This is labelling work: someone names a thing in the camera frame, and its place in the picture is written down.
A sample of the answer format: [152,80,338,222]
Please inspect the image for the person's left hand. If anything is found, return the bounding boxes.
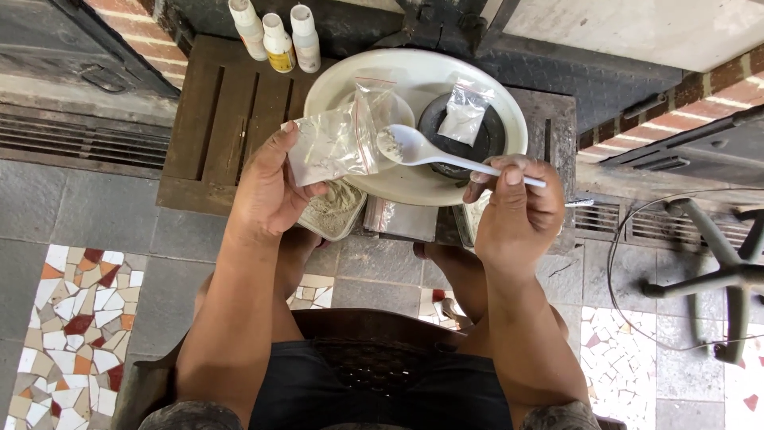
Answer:
[226,121,329,241]

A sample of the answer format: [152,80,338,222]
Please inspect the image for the person's right hand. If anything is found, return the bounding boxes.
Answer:
[462,154,566,280]

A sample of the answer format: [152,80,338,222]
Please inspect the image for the clear zip bag with powder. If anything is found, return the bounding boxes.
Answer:
[281,76,415,188]

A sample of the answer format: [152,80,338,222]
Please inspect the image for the white plastic spoon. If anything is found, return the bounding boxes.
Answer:
[376,124,548,190]

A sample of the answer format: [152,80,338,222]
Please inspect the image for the plastic container of pale powder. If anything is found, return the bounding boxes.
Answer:
[452,190,493,248]

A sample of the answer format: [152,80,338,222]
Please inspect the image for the plastic container of grey powder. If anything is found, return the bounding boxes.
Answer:
[296,179,368,242]

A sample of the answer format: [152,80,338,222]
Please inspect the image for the dark wooden slatted table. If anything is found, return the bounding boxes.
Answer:
[156,35,577,256]

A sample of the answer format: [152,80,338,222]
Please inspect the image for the black round scale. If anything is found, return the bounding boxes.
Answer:
[417,92,507,180]

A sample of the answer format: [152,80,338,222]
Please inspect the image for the stack of empty zip bags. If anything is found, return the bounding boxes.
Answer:
[363,195,439,243]

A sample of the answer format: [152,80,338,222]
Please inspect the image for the small sealed powder bag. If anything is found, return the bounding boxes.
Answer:
[437,78,496,148]

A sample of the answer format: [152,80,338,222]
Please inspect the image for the white bottle with yellow label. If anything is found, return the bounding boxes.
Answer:
[262,12,297,74]

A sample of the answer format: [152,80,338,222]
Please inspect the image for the large white plastic basin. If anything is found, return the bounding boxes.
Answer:
[303,48,529,207]

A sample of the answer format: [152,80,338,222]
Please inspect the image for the white squeeze bottle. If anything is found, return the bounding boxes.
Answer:
[228,0,269,62]
[290,4,322,74]

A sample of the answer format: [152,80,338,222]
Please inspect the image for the metal floor drain grate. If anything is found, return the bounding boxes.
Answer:
[0,103,173,180]

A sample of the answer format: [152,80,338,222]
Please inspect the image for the grey swivel chair base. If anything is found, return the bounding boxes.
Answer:
[641,197,764,364]

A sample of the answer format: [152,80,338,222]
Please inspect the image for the person's black shorts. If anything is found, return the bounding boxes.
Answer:
[248,339,514,430]

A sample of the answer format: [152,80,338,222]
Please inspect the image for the dark metal door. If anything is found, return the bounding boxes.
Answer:
[0,0,181,99]

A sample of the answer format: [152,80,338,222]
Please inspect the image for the thin black cable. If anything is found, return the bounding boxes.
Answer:
[606,188,764,353]

